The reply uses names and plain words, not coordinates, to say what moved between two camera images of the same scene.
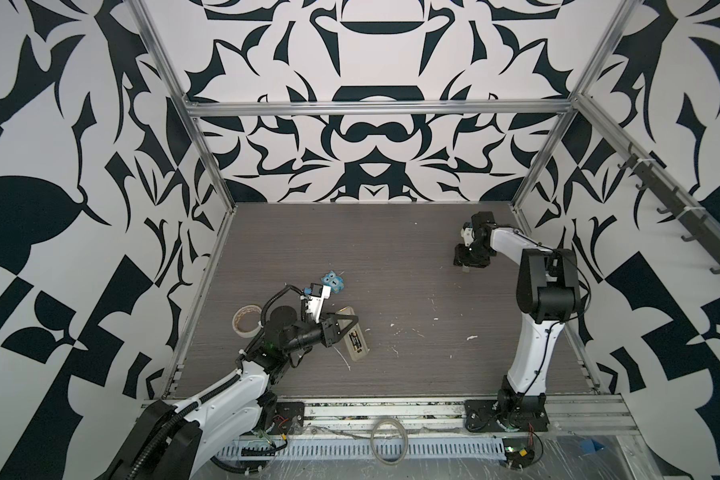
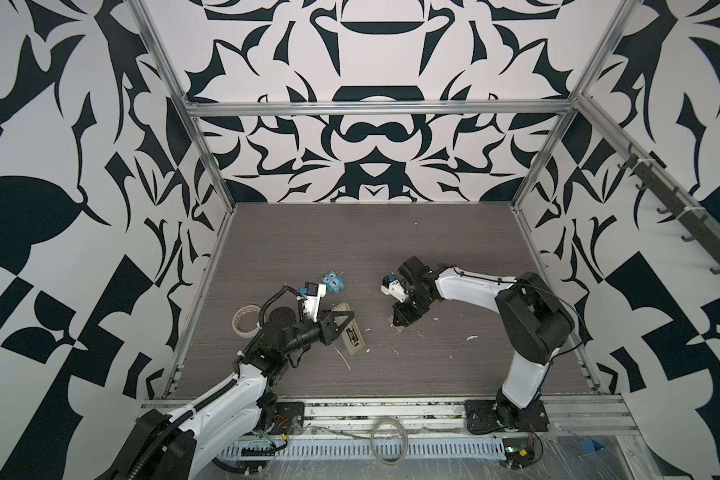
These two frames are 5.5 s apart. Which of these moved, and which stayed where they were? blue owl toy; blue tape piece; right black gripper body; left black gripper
Moved: right black gripper body
Stayed: left black gripper; blue tape piece; blue owl toy
